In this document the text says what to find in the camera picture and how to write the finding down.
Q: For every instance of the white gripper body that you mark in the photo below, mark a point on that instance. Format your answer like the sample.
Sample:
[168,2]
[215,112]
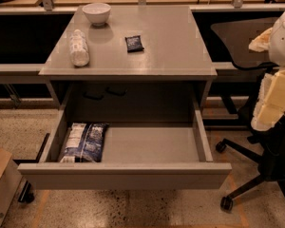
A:
[283,40]

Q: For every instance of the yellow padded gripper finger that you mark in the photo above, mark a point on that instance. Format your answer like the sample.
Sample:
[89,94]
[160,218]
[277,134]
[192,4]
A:
[262,42]
[270,105]

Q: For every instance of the blue chip bag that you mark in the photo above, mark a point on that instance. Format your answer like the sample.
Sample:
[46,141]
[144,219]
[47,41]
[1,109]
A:
[85,143]

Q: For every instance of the grey drawer cabinet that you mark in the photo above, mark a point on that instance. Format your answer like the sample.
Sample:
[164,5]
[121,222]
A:
[174,69]

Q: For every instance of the open grey top drawer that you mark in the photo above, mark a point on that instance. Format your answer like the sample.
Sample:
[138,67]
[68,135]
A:
[160,148]

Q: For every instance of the black office chair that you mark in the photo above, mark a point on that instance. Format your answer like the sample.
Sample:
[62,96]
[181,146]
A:
[271,162]

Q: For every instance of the small dark snack packet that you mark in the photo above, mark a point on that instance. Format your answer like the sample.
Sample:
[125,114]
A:
[134,43]

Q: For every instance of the white ceramic bowl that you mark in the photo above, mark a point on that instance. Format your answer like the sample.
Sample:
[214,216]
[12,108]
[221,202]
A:
[97,13]

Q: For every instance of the clear plastic water bottle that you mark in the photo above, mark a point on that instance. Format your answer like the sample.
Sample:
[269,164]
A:
[78,49]

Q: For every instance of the black cabinet caster wheel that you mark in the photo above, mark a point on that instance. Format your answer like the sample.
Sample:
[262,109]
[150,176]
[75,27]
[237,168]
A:
[26,195]

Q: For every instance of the brown cardboard box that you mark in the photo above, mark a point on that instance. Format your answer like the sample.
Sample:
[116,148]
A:
[9,181]

